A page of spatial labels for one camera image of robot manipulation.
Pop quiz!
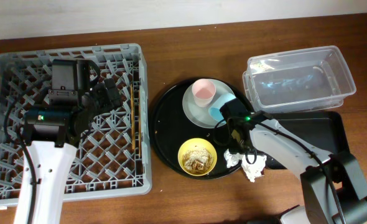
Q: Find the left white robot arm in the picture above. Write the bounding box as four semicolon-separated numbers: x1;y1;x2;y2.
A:
14;58;122;223

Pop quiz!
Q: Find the food scraps and rice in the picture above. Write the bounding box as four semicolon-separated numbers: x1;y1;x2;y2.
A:
182;148;214;175

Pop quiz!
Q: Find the black rectangular tray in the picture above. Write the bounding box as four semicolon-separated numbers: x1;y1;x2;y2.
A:
250;111;350;176

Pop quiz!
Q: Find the pink plastic cup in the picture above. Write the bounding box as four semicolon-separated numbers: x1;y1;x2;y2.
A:
192;78;216;107

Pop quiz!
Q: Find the grey plastic dishwasher rack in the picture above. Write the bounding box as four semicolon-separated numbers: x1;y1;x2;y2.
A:
0;44;152;207

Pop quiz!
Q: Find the grey round plate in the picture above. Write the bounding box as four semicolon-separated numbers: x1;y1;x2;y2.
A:
182;79;234;129

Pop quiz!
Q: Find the white paper napkin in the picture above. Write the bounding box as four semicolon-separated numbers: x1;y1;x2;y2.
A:
223;149;267;182

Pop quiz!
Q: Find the clear plastic waste bin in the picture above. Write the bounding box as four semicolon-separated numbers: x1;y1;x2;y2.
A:
243;45;356;113

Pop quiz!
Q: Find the blue plastic cup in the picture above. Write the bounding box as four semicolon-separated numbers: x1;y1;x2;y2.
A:
208;93;236;122

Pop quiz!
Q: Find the yellow plastic bowl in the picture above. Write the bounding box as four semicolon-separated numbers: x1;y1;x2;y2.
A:
178;138;218;177

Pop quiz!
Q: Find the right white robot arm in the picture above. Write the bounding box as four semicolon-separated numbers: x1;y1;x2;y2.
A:
218;98;367;224

